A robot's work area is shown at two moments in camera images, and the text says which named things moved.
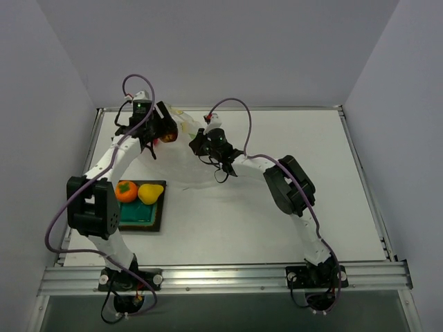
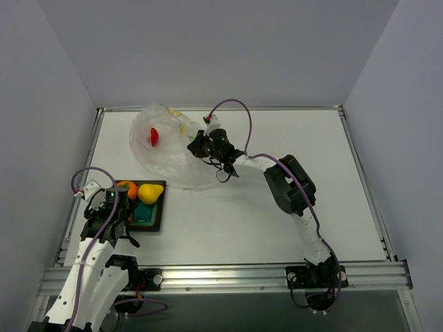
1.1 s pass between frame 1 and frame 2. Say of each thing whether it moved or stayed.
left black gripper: moved
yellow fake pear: stayed
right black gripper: stayed
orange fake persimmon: stayed
